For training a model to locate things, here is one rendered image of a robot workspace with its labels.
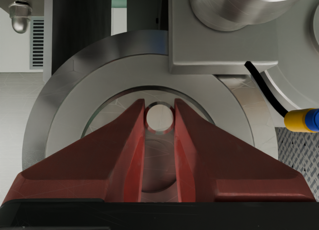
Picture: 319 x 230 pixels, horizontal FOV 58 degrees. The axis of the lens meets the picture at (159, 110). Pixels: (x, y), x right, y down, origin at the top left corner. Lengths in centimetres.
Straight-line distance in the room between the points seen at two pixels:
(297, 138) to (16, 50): 300
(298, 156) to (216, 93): 24
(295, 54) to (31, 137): 16
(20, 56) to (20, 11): 263
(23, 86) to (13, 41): 271
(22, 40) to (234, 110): 310
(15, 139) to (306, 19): 47
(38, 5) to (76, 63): 38
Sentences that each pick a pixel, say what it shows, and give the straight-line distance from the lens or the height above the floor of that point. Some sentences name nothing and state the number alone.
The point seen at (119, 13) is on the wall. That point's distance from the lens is 305.
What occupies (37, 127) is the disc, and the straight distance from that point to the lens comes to 18.
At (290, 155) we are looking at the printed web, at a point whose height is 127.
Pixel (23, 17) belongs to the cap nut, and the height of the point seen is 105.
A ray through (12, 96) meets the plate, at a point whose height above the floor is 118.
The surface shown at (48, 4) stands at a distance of 20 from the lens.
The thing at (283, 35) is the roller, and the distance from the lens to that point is 19.
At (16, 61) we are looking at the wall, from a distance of 319.
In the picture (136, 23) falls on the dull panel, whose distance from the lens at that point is 53.
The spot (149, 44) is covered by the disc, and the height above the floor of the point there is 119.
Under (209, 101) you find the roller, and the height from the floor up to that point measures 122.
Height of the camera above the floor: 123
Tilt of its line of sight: 3 degrees down
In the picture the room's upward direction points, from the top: 180 degrees clockwise
